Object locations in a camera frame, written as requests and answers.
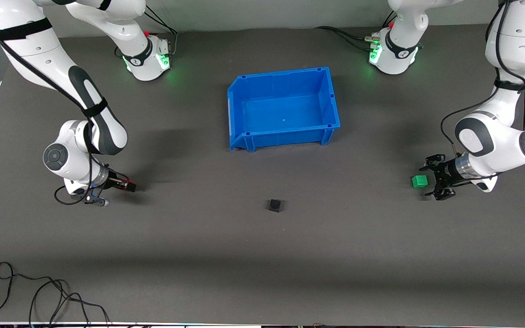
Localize dark grey table mat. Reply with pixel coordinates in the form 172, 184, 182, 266
0, 18, 525, 325

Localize blue plastic storage bin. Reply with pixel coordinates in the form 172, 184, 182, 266
227, 67, 341, 153

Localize black cable along right arm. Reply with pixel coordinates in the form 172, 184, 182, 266
0, 9, 131, 206

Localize thin black loose cable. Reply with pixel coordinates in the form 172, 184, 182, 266
0, 261, 110, 325

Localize black right arm base cables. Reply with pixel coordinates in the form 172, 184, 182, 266
137, 7, 179, 58

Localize black arm base cables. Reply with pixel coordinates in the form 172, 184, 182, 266
315, 11, 397, 51
137, 7, 179, 58

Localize black left arm base cables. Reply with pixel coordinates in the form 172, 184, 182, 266
315, 11, 397, 51

